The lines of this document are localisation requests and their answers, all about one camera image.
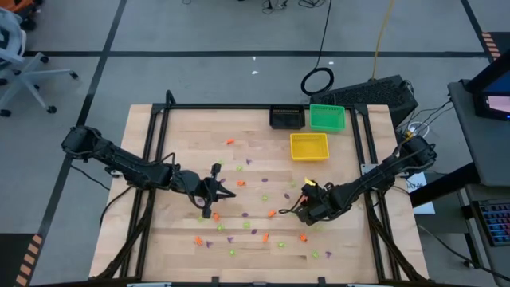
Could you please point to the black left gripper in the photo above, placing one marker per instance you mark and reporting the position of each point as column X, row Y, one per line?
column 195, row 185

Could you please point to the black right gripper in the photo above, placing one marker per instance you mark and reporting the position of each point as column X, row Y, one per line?
column 324, row 203

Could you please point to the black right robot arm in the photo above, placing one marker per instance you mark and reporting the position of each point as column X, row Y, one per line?
column 374, row 177

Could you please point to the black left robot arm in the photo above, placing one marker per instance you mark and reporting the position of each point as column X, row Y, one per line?
column 119, row 161

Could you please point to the yellow plastic basket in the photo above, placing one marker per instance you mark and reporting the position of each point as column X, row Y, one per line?
column 315, row 137

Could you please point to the green plastic basket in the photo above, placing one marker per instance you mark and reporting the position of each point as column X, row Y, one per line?
column 316, row 113

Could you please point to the black plastic basket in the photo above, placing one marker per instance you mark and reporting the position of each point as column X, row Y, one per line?
column 279, row 113

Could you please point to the white paper sheet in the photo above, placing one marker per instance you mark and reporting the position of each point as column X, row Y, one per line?
column 424, row 205

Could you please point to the black computer tower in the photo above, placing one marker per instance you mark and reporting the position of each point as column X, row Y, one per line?
column 366, row 93

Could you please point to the yellow power plug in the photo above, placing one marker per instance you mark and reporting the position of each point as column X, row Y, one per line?
column 408, row 135

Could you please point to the black desk support beam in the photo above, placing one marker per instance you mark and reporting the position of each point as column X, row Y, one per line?
column 446, row 183

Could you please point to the grey side desk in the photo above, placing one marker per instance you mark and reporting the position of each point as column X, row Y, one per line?
column 478, row 155

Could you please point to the backlit keyboard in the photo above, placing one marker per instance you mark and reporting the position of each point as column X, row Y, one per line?
column 496, row 223

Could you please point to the grey keyboard desk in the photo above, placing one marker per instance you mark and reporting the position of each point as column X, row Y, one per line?
column 490, row 263

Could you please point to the black orange-striped floor mat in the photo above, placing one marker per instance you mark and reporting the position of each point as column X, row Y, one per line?
column 492, row 49
column 12, row 255

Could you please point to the black monitor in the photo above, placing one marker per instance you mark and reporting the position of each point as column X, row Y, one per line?
column 498, row 101

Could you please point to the white office chair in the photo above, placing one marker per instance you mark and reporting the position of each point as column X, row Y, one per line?
column 24, row 75

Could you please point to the orange chair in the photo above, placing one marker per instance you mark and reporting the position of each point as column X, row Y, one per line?
column 18, row 5

